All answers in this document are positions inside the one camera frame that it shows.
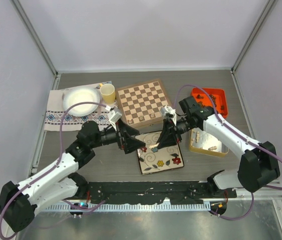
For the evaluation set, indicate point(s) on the light pawn piece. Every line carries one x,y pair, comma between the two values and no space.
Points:
152,146

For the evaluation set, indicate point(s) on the orange plastic box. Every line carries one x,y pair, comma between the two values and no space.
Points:
210,91

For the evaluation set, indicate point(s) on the light piece lying tin bottom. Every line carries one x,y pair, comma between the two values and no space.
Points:
212,148

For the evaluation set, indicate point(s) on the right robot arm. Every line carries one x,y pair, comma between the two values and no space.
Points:
257,163

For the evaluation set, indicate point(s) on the white round bowl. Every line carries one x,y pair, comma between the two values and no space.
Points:
80,95

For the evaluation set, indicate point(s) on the gold metal tin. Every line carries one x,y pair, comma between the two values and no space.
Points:
206,141

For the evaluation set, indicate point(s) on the light chess pieces pile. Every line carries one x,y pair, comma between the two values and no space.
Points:
195,136

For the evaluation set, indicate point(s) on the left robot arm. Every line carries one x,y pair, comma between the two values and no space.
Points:
21,202

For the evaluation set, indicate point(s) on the floral square plate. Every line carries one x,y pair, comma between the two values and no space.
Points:
154,160

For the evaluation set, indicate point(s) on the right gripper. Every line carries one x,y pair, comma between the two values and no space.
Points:
170,136

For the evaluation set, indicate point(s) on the patterned placemat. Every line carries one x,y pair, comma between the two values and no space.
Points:
55,112

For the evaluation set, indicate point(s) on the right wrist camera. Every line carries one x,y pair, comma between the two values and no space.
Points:
169,113

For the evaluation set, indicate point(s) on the wooden chessboard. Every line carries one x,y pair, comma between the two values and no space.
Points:
142,98

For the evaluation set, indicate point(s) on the light queen piece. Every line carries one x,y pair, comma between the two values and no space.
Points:
152,114

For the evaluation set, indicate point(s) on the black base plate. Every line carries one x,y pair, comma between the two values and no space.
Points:
152,192

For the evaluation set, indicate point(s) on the light bishop piece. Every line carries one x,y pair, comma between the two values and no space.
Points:
141,117

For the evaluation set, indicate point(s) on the dark chess pieces pile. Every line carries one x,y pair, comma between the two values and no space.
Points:
219,101

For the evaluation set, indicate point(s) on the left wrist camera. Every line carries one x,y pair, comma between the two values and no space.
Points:
114,115

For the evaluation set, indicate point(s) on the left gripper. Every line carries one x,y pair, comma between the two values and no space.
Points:
129,143

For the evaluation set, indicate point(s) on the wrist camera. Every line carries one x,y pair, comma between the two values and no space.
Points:
114,115
169,113

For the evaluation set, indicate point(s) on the white slotted cable duct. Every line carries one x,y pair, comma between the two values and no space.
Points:
166,206

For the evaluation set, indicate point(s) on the yellow mug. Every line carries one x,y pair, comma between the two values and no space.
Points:
108,93

